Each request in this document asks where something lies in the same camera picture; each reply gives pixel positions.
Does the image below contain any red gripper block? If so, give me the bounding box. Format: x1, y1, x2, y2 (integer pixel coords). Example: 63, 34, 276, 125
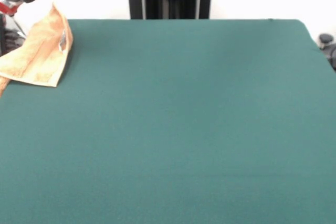
0, 1, 18, 16

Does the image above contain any tan terry towel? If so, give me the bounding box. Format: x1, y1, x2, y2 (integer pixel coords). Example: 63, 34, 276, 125
0, 2, 74, 98

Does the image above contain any dark green table cloth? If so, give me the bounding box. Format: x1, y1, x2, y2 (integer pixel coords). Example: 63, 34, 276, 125
0, 18, 336, 224

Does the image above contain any grey office chair base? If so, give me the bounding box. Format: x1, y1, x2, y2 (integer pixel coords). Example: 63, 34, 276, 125
318, 33, 336, 72

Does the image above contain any black equipment pile with cables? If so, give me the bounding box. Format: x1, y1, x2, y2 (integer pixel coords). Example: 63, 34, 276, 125
0, 14, 28, 57

